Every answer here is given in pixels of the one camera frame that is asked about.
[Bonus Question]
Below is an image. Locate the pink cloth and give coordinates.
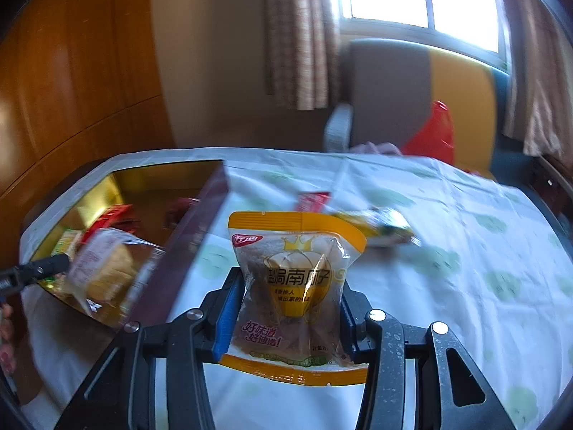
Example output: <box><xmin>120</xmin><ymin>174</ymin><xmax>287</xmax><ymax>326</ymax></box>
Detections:
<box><xmin>350</xmin><ymin>141</ymin><xmax>404</xmax><ymax>157</ymax></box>

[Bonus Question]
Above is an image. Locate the dark wooden furniture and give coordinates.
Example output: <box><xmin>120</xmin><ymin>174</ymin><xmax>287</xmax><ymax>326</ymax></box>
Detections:
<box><xmin>527</xmin><ymin>152</ymin><xmax>573</xmax><ymax>218</ymax></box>

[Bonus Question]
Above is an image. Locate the beige patterned curtain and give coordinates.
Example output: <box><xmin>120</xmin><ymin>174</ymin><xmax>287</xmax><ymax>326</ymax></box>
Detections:
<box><xmin>263</xmin><ymin>0</ymin><xmax>342</xmax><ymax>111</ymax></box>
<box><xmin>495</xmin><ymin>0</ymin><xmax>565</xmax><ymax>158</ymax></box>

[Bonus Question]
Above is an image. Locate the white green cloud tablecloth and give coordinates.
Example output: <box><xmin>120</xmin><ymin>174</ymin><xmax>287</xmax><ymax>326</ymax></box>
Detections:
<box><xmin>20</xmin><ymin>145</ymin><xmax>565</xmax><ymax>430</ymax></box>

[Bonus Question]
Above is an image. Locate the yellow clear snack packet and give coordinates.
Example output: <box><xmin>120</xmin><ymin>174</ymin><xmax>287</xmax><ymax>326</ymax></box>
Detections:
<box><xmin>219</xmin><ymin>210</ymin><xmax>370</xmax><ymax>388</ymax></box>

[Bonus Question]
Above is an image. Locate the green yellow snack packet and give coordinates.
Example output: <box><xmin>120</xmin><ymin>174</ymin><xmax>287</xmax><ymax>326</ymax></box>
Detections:
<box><xmin>333</xmin><ymin>207</ymin><xmax>418</xmax><ymax>249</ymax></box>

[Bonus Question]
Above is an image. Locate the maroon box gold interior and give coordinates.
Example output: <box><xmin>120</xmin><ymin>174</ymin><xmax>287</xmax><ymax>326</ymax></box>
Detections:
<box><xmin>26</xmin><ymin>159</ymin><xmax>232</xmax><ymax>329</ymax></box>

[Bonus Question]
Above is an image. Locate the red plastic bag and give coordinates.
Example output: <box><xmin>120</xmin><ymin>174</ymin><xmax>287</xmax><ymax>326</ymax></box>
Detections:
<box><xmin>400</xmin><ymin>101</ymin><xmax>456</xmax><ymax>163</ymax></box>

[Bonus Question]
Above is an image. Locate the small red snack packet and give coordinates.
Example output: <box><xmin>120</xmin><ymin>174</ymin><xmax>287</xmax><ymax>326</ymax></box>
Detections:
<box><xmin>297</xmin><ymin>191</ymin><xmax>333</xmax><ymax>212</ymax></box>

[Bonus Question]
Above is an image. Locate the clear bread packet red print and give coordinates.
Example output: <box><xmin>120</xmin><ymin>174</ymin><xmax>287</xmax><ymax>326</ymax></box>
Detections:
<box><xmin>67</xmin><ymin>228</ymin><xmax>167</xmax><ymax>329</ymax></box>

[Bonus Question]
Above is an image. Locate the person's left hand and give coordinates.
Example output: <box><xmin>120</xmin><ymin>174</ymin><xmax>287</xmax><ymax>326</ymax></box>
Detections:
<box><xmin>0</xmin><ymin>302</ymin><xmax>17</xmax><ymax>375</ymax></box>

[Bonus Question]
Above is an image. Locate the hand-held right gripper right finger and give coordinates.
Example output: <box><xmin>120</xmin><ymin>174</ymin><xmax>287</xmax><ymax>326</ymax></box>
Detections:
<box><xmin>340</xmin><ymin>289</ymin><xmax>515</xmax><ymax>430</ymax></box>

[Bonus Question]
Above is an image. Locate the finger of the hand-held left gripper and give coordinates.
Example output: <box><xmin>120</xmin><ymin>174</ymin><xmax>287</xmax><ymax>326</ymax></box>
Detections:
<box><xmin>0</xmin><ymin>253</ymin><xmax>72</xmax><ymax>295</ymax></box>

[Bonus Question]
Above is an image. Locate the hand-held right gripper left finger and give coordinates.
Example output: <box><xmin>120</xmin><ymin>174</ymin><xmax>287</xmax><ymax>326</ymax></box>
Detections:
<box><xmin>54</xmin><ymin>266</ymin><xmax>245</xmax><ymax>430</ymax></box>

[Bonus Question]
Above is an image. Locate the wooden wardrobe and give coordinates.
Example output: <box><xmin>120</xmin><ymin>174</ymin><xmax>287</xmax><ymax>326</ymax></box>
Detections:
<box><xmin>0</xmin><ymin>0</ymin><xmax>176</xmax><ymax>200</ymax></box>

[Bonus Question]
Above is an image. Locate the grey yellow blue armchair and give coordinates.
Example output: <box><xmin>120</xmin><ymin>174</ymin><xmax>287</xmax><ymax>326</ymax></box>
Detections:
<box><xmin>323</xmin><ymin>38</ymin><xmax>512</xmax><ymax>181</ymax></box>

